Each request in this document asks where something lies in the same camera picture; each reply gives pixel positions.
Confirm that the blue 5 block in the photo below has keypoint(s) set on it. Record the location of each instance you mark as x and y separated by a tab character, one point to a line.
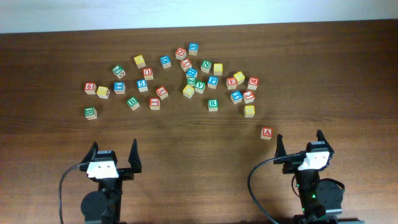
142	85

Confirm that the green R block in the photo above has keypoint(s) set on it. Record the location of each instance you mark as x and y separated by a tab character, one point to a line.
212	105

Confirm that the green V block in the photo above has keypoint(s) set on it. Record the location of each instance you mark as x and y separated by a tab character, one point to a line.
200	87

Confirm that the blue block centre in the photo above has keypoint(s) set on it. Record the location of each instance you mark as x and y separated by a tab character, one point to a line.
191	73

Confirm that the yellow s block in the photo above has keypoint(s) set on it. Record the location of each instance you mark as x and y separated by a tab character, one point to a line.
218	69
249	111

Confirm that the green B block left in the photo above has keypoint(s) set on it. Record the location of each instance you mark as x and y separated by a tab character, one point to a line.
90	113

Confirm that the red 3 block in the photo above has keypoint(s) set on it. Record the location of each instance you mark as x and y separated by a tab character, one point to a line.
248	97

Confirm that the red M block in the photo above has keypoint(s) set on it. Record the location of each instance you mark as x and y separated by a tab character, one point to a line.
253	83

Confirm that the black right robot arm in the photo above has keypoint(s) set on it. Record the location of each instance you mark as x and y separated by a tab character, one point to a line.
320	198

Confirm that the yellow block centre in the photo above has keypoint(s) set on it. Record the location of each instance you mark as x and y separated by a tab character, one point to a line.
188	91

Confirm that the yellow block far left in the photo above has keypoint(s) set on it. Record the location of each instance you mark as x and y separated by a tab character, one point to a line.
140	62

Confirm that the green b block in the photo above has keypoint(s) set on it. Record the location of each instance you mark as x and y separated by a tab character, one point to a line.
90	113
133	103

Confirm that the yellow block right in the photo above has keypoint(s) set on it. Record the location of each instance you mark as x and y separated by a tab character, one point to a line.
240	78

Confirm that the red Y block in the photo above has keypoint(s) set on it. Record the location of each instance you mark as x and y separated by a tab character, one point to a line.
186	64

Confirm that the red A block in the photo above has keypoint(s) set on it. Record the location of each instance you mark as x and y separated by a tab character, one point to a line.
266	133

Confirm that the red U block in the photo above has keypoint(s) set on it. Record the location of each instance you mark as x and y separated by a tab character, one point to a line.
148	74

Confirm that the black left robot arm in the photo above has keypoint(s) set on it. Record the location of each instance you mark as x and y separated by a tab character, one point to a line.
103	206

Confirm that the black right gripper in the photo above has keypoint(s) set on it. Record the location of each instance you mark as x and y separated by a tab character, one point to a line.
289	165

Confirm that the red E block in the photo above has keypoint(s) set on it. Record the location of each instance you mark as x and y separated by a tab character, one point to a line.
231	83

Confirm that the green B block centre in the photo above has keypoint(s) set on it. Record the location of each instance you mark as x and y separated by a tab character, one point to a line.
133	103

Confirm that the red I block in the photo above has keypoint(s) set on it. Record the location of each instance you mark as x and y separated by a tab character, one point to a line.
154	103

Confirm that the green N block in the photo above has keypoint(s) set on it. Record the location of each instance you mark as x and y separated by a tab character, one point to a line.
206	66

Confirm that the yellow S block near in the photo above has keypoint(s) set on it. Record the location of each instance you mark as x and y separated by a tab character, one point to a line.
249	111

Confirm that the blue X block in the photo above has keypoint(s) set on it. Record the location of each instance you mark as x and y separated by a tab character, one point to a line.
193	48

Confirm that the green Z block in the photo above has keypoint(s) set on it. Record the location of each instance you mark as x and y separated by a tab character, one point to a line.
191	81

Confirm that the blue P block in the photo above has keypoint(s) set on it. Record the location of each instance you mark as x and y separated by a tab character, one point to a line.
212	82

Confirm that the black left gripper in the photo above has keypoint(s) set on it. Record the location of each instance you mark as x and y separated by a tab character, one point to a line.
125	172

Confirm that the blue E block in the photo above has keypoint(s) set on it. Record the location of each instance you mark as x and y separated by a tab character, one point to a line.
236	97

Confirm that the red C block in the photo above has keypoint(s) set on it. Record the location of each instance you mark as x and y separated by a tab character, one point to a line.
180	53

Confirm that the blue D block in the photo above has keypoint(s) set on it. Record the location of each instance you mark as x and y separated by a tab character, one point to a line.
165	61

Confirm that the red 6 block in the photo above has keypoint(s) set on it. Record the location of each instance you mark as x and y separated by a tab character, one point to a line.
90	88

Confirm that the yellow S block far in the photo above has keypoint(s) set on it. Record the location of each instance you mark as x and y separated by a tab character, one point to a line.
218	69

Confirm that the green J block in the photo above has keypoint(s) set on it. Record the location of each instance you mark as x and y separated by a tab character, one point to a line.
118	71

